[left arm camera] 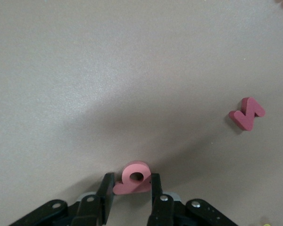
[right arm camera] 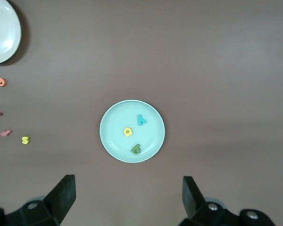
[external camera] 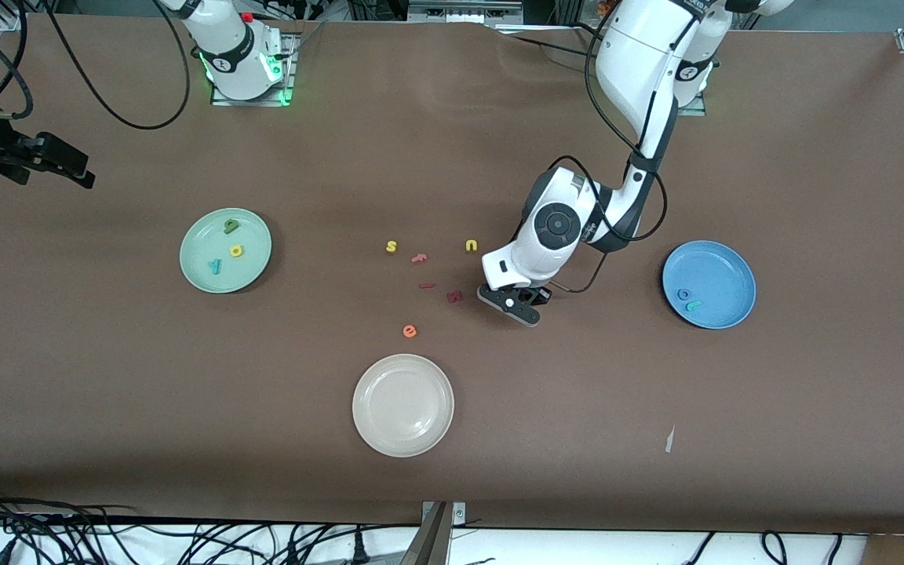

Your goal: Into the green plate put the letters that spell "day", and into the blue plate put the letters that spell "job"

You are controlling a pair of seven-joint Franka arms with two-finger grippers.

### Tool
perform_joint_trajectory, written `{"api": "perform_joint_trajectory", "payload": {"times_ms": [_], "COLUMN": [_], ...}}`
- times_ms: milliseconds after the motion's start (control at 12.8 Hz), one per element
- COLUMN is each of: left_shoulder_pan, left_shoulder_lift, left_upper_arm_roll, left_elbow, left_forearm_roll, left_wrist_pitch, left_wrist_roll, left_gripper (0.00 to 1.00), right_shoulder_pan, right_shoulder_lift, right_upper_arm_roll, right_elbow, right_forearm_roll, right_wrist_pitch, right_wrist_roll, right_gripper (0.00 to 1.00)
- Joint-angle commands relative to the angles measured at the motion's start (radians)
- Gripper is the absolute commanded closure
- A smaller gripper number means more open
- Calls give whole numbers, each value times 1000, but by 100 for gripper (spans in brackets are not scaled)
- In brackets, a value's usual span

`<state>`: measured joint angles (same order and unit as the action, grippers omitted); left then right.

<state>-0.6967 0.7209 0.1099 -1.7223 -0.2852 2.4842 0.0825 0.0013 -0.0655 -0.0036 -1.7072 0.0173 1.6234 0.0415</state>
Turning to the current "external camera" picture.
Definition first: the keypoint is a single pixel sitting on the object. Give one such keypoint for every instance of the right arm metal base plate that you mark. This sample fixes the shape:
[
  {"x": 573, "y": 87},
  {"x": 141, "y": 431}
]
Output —
[{"x": 289, "y": 63}]

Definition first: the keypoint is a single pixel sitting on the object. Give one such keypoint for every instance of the small grey paper scrap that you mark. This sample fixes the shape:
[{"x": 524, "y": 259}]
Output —
[{"x": 669, "y": 439}]

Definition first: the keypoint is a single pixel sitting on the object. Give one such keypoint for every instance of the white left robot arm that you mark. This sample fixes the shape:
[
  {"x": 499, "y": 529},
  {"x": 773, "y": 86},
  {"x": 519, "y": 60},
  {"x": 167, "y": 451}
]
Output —
[{"x": 558, "y": 224}]

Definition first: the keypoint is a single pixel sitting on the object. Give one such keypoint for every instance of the metal corner bracket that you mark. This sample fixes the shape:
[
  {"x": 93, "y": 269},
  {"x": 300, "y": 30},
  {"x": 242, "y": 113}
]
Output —
[{"x": 458, "y": 514}]

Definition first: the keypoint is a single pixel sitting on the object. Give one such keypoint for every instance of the green foam letter p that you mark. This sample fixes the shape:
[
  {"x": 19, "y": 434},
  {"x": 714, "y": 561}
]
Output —
[{"x": 228, "y": 229}]

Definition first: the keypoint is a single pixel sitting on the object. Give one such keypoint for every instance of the brown table cover sheet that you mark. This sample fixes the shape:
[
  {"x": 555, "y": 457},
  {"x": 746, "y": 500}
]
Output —
[{"x": 421, "y": 157}]

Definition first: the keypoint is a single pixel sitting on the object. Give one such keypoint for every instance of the grey metal box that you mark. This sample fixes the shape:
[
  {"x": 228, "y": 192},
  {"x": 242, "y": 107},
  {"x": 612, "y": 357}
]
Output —
[{"x": 464, "y": 12}]

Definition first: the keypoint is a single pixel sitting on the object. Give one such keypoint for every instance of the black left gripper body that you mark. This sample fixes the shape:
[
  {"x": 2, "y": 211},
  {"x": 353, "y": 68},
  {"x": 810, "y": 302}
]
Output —
[{"x": 537, "y": 296}]

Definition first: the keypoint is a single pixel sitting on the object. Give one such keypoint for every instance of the light green plate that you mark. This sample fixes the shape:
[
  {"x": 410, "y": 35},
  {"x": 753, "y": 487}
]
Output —
[{"x": 224, "y": 259}]

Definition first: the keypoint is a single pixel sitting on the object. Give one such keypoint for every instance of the blue plate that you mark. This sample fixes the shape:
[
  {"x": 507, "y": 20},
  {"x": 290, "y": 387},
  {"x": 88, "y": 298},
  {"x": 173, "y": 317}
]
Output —
[{"x": 723, "y": 275}]

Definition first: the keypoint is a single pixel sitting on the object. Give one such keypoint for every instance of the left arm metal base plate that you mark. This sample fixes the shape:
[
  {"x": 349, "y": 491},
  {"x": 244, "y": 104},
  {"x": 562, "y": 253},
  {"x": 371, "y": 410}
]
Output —
[{"x": 695, "y": 110}]

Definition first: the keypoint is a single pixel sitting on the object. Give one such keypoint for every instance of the beige plate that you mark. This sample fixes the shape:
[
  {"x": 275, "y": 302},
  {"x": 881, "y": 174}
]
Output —
[{"x": 403, "y": 406}]

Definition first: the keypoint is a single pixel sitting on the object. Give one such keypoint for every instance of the grey camera stand pole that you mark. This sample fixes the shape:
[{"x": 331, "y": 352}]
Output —
[{"x": 428, "y": 541}]

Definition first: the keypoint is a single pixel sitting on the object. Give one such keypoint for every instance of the black power plug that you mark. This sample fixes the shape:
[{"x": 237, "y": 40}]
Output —
[{"x": 358, "y": 549}]

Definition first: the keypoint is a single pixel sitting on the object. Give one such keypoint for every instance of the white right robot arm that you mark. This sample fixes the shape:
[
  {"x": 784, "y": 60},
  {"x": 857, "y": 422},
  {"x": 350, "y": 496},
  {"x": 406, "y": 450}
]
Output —
[{"x": 224, "y": 47}]

